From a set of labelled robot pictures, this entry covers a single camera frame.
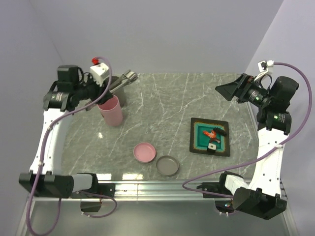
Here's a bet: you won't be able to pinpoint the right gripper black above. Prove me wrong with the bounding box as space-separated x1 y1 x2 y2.
215 73 272 108

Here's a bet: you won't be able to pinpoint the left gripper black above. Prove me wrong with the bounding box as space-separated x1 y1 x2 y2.
74 72 113 105

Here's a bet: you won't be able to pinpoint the metal serving tongs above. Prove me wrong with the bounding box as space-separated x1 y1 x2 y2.
86 70 138 91

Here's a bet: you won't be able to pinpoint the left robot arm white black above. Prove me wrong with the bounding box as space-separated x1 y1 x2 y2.
19 62 112 198

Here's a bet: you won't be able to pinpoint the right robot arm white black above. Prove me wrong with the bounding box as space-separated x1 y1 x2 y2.
216 74 299 220

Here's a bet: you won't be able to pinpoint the pink cylindrical container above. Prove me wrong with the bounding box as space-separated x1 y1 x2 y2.
97 95 123 126

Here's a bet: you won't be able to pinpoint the grey cylindrical container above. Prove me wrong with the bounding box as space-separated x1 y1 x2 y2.
110 76 126 107

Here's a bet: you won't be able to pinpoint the red shrimp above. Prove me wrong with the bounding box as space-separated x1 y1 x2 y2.
202 130 221 143

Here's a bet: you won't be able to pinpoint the square black teal plate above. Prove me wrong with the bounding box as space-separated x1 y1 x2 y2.
189 118 230 157

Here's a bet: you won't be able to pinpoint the pink round lid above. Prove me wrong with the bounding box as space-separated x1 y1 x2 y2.
133 143 156 163

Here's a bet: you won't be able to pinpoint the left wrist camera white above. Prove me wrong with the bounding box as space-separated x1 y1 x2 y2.
89 63 110 87

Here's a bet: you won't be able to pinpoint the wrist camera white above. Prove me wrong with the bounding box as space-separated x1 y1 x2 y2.
89 63 110 87
254 60 274 82

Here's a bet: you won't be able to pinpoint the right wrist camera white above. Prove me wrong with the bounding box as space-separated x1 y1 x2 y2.
254 60 274 82

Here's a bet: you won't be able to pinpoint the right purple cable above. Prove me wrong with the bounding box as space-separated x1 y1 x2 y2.
182 62 310 217

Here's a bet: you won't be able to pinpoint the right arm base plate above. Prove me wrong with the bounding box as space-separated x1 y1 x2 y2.
197 182 232 195

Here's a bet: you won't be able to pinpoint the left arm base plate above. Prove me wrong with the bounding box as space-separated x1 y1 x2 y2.
70 182 116 199

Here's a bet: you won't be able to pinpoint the aluminium front rail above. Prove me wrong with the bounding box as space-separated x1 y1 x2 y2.
26 180 288 203

